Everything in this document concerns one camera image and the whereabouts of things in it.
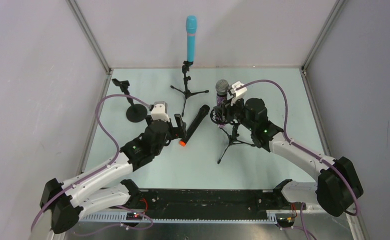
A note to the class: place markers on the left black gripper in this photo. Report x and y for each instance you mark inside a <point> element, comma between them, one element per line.
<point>176,127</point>

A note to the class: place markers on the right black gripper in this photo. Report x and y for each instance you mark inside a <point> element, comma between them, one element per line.
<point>227,110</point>

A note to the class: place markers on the black shock-mount tripod stand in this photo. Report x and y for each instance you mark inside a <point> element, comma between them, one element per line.
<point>233,137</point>

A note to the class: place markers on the purple glitter microphone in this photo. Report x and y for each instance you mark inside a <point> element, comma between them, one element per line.
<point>221,87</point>

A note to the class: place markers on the black microphone orange cap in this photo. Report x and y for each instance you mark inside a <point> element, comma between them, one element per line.
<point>202,113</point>

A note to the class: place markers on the black small tripod stand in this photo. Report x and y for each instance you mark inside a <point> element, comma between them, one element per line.
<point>186,78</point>

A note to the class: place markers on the teal blue microphone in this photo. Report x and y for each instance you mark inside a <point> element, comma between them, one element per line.
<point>191,28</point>

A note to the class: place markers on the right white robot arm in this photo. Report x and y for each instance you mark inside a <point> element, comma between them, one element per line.
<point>335,186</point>

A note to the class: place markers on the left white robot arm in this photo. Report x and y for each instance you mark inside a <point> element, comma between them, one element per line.
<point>71,200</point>

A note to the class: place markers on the black round-base mic stand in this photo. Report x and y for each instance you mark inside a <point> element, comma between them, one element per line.
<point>135,112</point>

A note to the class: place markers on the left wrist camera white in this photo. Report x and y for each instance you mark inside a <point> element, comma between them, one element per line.
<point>159,111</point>

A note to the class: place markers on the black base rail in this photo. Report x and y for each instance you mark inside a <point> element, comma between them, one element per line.
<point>207,204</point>

